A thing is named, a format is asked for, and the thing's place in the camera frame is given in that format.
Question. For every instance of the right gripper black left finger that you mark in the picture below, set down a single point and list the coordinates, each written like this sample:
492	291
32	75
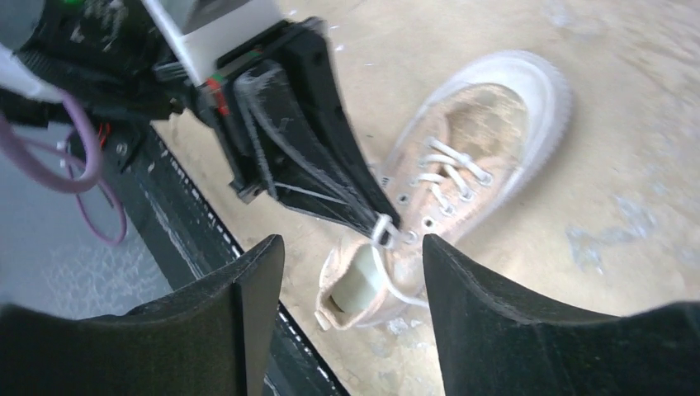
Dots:
211	337

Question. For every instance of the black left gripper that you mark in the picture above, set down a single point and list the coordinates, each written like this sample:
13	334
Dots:
276	112

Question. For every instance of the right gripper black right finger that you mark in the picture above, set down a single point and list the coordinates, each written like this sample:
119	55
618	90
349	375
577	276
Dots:
497	337

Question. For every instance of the beige canvas sneaker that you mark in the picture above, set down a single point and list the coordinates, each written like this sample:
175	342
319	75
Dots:
473	145

